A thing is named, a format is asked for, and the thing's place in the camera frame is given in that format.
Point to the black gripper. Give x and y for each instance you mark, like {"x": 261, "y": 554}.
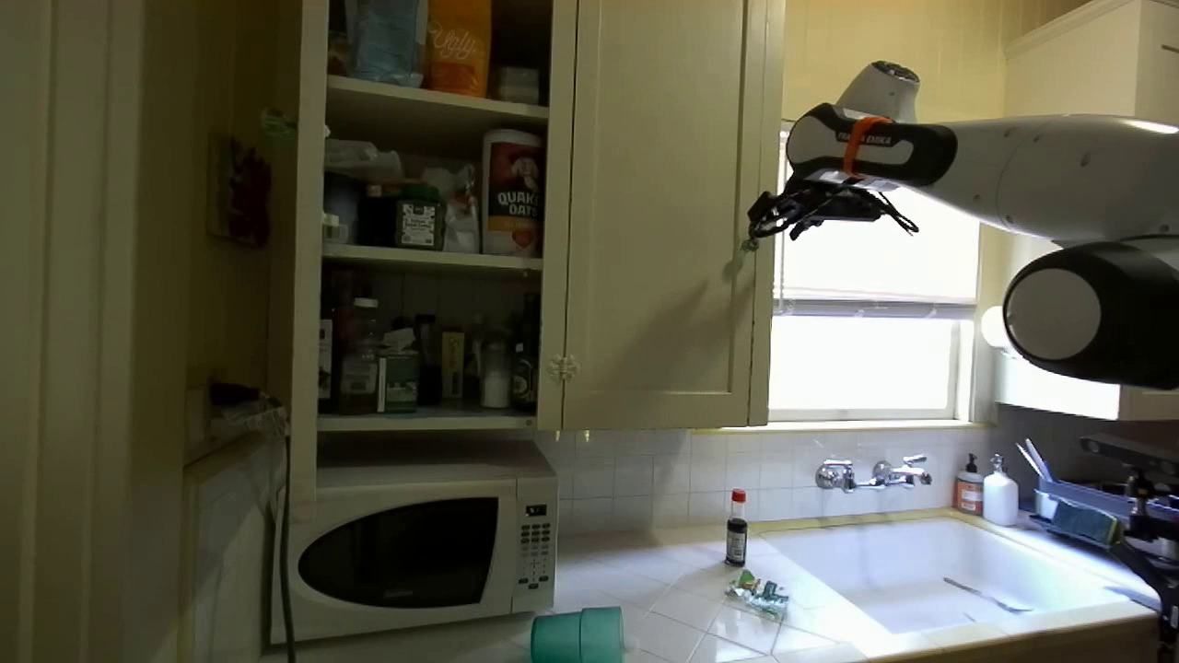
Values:
{"x": 833, "y": 203}

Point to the cream cupboard door with knob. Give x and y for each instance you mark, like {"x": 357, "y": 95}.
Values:
{"x": 666, "y": 246}

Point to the teal plastic cup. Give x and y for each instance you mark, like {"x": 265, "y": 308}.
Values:
{"x": 577, "y": 634}

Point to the plain cream cupboard door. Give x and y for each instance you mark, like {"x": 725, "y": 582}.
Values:
{"x": 309, "y": 308}

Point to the kitchen window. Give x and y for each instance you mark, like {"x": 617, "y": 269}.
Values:
{"x": 871, "y": 354}

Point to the oats canister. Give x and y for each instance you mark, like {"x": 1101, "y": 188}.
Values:
{"x": 513, "y": 197}

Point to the tall dark bottle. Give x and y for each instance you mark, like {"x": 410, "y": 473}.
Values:
{"x": 526, "y": 371}

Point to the dark sauce bottle red cap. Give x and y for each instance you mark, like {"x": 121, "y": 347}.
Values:
{"x": 738, "y": 538}

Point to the small white bottle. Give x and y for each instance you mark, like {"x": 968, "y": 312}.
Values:
{"x": 494, "y": 377}

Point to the brown soap bottle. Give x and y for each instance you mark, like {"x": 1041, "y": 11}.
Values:
{"x": 968, "y": 494}

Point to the tall cream cabinet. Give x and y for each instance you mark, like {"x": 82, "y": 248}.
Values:
{"x": 1081, "y": 62}

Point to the black box white label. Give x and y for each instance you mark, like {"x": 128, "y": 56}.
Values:
{"x": 422, "y": 224}

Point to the orange food box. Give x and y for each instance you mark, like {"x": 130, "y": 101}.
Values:
{"x": 462, "y": 49}

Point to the white dish brush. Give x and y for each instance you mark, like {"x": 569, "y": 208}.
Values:
{"x": 1032, "y": 466}

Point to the white soap bottle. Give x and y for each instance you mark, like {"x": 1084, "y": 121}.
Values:
{"x": 999, "y": 502}

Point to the white kitchen sink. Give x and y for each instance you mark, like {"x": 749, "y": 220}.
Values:
{"x": 886, "y": 577}

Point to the crumpled clear plastic wrapper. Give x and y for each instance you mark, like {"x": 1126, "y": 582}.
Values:
{"x": 757, "y": 593}

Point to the green food box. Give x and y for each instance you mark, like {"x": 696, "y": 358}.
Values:
{"x": 400, "y": 374}

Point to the blue food bag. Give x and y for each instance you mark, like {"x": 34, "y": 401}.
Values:
{"x": 389, "y": 43}

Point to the blue sponge caddy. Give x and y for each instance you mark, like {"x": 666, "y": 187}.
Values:
{"x": 1081, "y": 518}

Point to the brown glass jar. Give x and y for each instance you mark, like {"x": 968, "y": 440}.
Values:
{"x": 358, "y": 361}

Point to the white microwave oven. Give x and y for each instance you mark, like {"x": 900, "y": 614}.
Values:
{"x": 407, "y": 554}

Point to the chrome wall faucet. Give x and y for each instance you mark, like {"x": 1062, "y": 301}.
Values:
{"x": 905, "y": 473}

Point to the cream wall cupboard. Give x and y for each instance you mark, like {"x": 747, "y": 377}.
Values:
{"x": 431, "y": 262}

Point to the dark red wall ornament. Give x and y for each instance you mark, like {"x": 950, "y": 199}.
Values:
{"x": 250, "y": 197}

